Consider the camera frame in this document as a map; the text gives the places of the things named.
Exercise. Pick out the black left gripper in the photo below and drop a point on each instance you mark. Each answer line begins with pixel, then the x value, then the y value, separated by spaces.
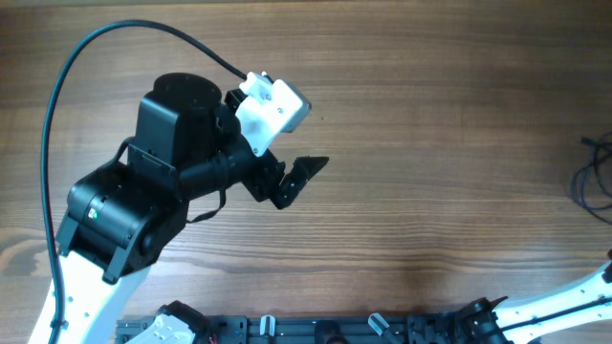
pixel 263 183

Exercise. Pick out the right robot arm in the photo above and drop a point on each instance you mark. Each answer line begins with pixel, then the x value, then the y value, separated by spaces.
pixel 506 320

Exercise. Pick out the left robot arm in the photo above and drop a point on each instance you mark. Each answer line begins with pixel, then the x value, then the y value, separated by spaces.
pixel 191 140

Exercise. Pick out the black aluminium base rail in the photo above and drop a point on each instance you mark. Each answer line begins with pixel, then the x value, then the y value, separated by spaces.
pixel 179 323

